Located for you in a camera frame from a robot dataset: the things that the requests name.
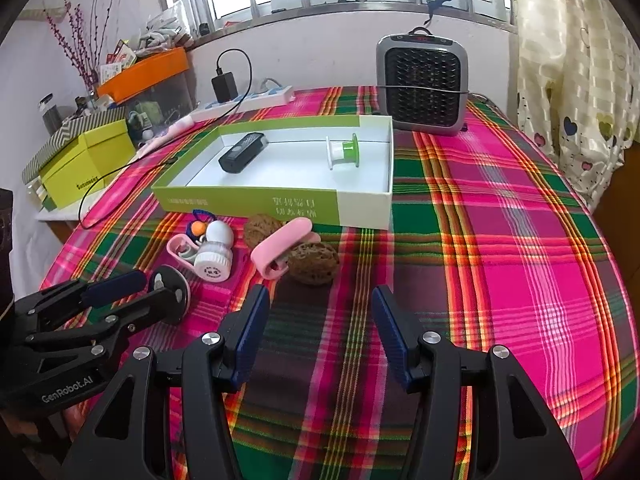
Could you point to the yellow-green cardboard box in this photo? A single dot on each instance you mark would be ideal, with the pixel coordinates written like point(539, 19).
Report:
point(85, 160)

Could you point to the black charger adapter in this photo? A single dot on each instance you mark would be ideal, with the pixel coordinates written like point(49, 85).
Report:
point(225, 87)

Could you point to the small black box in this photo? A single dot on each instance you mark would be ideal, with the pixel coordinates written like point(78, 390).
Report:
point(204, 29)

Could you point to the black-lidded jar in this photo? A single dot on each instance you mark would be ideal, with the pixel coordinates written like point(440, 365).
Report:
point(50, 115)

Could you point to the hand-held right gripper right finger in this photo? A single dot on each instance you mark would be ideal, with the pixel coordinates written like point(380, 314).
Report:
point(392, 340)

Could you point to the clear bag of white items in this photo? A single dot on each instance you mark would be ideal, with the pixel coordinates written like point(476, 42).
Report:
point(165, 30)

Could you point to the clear glass tank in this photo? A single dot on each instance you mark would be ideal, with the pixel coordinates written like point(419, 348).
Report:
point(170, 95)

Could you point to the white power strip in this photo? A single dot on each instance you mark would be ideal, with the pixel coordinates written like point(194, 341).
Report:
point(270, 96)

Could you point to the dark carved wooden box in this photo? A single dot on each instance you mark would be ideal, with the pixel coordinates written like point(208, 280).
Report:
point(5, 240)

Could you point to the green and white box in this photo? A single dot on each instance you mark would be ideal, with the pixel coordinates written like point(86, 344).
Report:
point(300, 205)

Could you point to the grey space heater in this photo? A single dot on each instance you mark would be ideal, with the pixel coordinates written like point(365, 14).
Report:
point(425, 80)

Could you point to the plaid tablecloth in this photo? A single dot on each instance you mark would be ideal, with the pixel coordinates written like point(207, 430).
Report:
point(500, 260)

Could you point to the heart print curtain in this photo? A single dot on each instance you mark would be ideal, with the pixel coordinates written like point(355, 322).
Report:
point(575, 85)

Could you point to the white and green spool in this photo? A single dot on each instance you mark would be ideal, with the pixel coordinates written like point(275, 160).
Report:
point(345, 150)

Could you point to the pink flower branches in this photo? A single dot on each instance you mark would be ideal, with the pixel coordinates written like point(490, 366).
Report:
point(82, 67)

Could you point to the colourful paper packets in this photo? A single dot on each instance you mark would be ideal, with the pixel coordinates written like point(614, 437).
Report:
point(117, 60)

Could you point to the black round disc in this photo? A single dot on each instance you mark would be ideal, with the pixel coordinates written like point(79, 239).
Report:
point(168, 273)

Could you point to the pink and white tube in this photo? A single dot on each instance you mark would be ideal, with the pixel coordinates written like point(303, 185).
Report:
point(170, 132)

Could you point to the black remote-shaped device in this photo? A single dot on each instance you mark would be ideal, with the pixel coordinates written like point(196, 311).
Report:
point(240, 152)

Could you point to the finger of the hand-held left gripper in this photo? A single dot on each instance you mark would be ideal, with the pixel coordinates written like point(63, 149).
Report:
point(135, 312)
point(112, 287)

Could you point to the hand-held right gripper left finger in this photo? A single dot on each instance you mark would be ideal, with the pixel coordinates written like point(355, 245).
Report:
point(252, 330)

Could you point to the pink clip case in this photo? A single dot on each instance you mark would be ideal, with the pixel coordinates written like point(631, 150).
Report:
point(280, 240)

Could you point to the brown walnut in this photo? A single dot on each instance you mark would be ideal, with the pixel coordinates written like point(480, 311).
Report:
point(260, 230)
point(315, 262)

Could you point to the white round-top bottle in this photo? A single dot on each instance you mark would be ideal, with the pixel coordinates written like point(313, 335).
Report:
point(215, 255)

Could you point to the orange tray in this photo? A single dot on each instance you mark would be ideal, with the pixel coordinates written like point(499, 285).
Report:
point(150, 72)

